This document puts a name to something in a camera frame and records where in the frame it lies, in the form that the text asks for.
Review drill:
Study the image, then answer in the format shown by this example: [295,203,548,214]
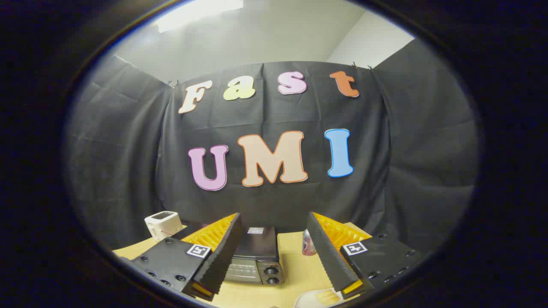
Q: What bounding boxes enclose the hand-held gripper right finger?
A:
[306,211,424,300]

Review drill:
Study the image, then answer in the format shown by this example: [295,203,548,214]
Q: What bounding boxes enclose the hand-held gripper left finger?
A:
[131,213,244,302]

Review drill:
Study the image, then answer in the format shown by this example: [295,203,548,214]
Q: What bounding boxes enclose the black toaster oven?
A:
[171,222,285,286]

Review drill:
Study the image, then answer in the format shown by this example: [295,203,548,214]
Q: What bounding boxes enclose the spiral bread roll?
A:
[315,290,341,305]

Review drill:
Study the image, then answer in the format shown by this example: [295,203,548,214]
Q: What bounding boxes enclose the white pop-up toaster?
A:
[144,211,185,242]

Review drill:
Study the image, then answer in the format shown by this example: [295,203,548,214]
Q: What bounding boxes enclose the pink label metal bottle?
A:
[302,229,317,256]

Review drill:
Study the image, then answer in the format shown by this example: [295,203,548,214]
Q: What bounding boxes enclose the white plate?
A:
[293,289,347,308]

